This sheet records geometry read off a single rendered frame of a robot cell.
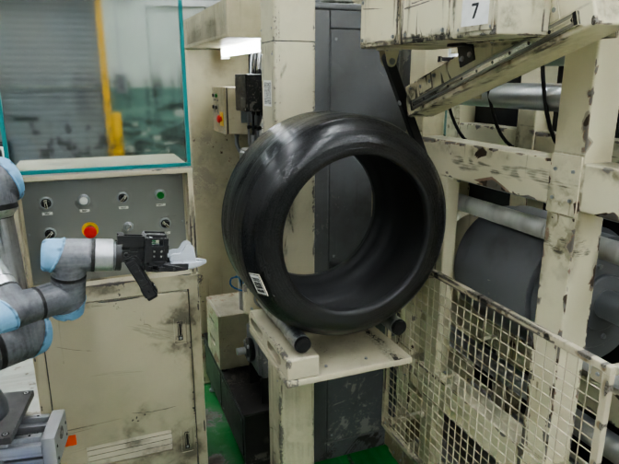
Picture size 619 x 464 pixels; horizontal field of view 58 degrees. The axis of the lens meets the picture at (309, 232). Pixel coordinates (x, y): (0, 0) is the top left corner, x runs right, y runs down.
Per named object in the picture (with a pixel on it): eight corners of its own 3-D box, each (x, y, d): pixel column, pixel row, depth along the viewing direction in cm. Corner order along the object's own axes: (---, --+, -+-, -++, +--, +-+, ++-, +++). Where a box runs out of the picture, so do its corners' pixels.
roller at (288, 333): (271, 300, 176) (258, 307, 174) (267, 288, 174) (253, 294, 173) (313, 349, 144) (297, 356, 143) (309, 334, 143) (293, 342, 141)
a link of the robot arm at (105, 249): (95, 275, 126) (94, 265, 133) (116, 275, 128) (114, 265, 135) (96, 243, 124) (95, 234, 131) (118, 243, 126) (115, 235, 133)
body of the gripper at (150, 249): (171, 238, 130) (116, 237, 126) (169, 274, 132) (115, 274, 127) (167, 231, 137) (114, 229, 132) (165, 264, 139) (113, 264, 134)
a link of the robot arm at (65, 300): (28, 317, 128) (28, 274, 124) (73, 301, 137) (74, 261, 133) (48, 332, 125) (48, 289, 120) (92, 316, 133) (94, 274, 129)
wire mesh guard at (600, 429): (380, 424, 211) (387, 246, 192) (385, 423, 211) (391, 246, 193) (567, 640, 130) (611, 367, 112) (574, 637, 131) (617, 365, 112)
